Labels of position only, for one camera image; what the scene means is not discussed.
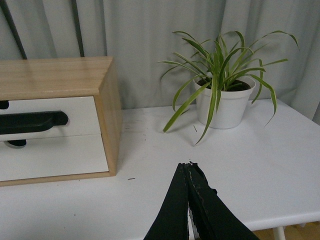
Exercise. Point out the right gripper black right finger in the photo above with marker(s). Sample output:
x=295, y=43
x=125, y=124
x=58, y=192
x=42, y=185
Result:
x=212, y=218

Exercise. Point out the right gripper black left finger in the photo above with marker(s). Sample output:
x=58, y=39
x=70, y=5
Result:
x=171, y=222

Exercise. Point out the white top drawer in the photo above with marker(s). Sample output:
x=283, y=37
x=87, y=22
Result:
x=81, y=112

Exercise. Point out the white drawer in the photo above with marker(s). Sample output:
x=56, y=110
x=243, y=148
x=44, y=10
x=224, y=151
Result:
x=81, y=112
x=57, y=156

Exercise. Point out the white bottom drawer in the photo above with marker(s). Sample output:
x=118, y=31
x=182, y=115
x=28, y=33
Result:
x=57, y=156

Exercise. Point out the wooden drawer cabinet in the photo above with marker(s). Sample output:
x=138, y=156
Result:
x=68, y=78

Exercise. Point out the white table leg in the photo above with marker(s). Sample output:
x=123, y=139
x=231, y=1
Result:
x=279, y=233

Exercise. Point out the white plant pot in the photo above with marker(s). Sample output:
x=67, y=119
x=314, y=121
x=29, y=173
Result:
x=231, y=107

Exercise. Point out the green spider plant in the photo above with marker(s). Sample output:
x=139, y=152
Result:
x=219, y=70

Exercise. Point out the grey curtain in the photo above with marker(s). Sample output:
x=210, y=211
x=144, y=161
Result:
x=139, y=34

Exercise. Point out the black bottom drawer handle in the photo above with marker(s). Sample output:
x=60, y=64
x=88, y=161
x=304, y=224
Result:
x=16, y=143

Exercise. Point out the black drawer handle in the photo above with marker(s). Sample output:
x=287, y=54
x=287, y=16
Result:
x=31, y=122
x=16, y=143

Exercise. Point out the black top drawer handle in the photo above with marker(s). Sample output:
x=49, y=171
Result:
x=31, y=122

